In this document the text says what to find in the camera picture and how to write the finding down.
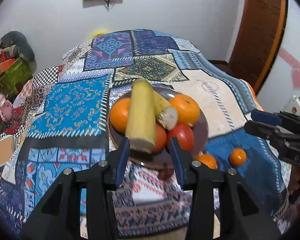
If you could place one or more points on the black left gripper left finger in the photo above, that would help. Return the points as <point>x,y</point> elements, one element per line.
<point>56,216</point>

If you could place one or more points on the yellow corn cob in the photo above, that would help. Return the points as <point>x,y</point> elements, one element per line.
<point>165,113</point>
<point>141,123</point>

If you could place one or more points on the brown cardboard box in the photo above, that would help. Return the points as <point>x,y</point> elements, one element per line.
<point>7,147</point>

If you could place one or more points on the patchwork patterned bedspread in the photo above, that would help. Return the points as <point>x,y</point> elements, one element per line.
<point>65,114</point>

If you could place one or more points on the grey green plush toy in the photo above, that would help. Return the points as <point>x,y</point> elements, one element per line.
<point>16,38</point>

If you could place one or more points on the large orange left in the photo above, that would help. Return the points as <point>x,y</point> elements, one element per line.
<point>119,114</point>

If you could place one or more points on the dark purple passion fruit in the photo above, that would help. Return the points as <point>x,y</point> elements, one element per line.
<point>165,173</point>

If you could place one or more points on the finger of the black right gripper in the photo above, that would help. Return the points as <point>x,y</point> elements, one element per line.
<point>277,139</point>
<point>288,121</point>

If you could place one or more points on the brown wooden door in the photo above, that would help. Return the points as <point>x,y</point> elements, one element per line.
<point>259,37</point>

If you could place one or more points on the large orange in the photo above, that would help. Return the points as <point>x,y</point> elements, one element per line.
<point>119,114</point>
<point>187,108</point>

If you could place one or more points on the red tomato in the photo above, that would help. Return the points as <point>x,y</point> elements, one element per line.
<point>185,136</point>
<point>160,139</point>

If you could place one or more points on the small orange tangerine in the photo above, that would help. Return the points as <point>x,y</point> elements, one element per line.
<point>238,157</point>

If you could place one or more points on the yellow plush toy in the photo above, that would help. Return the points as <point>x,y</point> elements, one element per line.
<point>97,33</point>

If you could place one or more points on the pink doll toy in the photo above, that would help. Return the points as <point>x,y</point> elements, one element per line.
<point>5,109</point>

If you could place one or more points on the white sticker covered cabinet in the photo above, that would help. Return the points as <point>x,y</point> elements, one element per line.
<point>293,105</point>

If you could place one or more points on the large orange right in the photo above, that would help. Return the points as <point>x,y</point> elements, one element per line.
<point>187,108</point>

